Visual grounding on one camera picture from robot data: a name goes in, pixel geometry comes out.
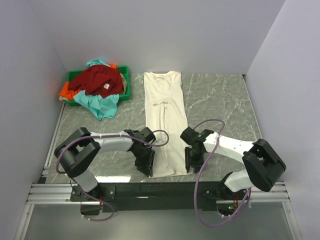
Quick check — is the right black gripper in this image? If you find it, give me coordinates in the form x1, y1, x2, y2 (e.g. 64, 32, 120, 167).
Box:
184, 146, 205, 174

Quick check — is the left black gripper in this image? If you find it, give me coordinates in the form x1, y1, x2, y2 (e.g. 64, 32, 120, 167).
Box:
132, 147, 155, 177

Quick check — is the cream white t-shirt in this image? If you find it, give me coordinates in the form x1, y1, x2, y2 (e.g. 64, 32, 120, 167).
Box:
143, 71, 188, 178

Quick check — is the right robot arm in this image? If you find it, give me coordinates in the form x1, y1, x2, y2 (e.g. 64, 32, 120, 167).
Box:
180, 127, 287, 200

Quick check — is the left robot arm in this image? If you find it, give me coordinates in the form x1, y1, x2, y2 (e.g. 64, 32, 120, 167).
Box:
54, 127, 156, 201

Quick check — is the black base crossbar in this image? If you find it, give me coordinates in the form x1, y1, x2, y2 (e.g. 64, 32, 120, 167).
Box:
70, 181, 246, 215

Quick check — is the teal t-shirt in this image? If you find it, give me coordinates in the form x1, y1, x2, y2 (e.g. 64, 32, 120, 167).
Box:
74, 59, 119, 121

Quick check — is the tan t-shirt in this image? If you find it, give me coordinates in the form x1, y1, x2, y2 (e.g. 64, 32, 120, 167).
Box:
120, 73, 128, 95

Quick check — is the green plastic bin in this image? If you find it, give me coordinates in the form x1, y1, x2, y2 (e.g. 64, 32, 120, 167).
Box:
58, 64, 131, 107

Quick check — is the dark red t-shirt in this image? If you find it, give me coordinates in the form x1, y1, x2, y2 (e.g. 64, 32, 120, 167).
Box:
68, 64, 123, 99

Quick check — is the orange t-shirt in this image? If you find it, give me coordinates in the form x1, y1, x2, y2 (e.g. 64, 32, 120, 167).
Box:
58, 63, 118, 101

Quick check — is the aluminium frame rail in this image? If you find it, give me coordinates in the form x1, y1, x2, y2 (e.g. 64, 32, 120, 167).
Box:
26, 182, 291, 205

